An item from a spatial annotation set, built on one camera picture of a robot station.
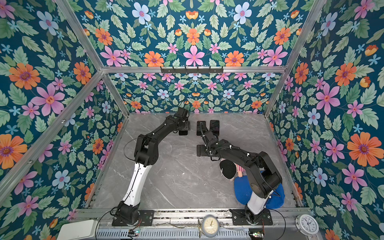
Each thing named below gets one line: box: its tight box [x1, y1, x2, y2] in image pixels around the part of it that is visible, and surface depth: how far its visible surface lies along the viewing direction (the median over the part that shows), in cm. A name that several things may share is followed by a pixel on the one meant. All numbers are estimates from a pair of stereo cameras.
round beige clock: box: [201, 214, 220, 238], surface depth 69 cm
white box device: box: [56, 219, 100, 240], surface depth 69 cm
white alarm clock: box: [294, 214, 320, 238], surface depth 70 cm
